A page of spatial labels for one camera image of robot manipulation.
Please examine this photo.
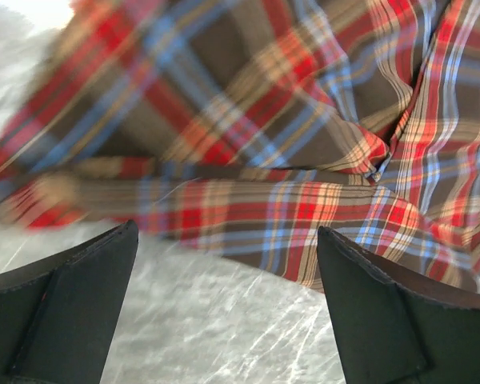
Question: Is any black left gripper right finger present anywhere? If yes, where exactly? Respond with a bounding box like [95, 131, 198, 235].
[317, 227, 480, 383]

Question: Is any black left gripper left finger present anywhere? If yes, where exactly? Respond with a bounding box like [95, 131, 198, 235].
[0, 221, 138, 383]

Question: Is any red brown plaid shirt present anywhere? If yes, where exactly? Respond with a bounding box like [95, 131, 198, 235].
[0, 1, 480, 290]

